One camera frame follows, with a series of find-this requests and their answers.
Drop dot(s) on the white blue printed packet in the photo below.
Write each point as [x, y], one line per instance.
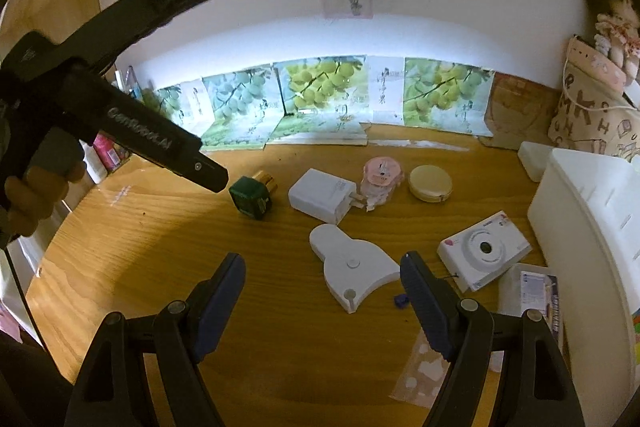
[532, 294]

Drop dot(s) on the white plastic storage bin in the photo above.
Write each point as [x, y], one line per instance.
[590, 227]

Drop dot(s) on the beige letter print fabric bag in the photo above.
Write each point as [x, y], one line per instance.
[595, 122]

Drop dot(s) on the white square plug charger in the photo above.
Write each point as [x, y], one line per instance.
[322, 197]

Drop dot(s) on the white instant camera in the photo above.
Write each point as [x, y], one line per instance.
[482, 249]

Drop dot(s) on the pink oblong case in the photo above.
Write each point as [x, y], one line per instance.
[595, 63]

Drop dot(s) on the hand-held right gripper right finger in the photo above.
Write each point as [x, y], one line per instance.
[425, 302]

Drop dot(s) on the dark haired rag doll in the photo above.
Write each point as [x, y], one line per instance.
[617, 12]

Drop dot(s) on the small white plastic box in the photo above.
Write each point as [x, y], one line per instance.
[535, 159]

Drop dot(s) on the white plastic gadget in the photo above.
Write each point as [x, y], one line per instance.
[350, 267]

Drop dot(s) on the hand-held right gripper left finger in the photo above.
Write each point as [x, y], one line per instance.
[220, 302]

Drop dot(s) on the green glass perfume bottle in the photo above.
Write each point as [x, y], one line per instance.
[250, 198]

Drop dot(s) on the brown printed cardboard sheet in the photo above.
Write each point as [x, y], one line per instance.
[520, 112]

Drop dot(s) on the torn white paper strip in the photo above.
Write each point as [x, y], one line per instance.
[425, 143]

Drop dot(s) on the small blue plastic piece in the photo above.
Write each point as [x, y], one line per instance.
[400, 302]

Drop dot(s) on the person's left hand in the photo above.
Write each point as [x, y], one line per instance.
[35, 202]

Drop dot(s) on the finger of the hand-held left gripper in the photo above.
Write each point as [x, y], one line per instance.
[150, 4]

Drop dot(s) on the pink labelled bottle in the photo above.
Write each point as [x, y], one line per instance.
[107, 152]

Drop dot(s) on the white spray bottle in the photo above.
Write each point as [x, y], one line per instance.
[94, 171]

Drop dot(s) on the round beige compact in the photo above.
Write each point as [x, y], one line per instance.
[430, 183]

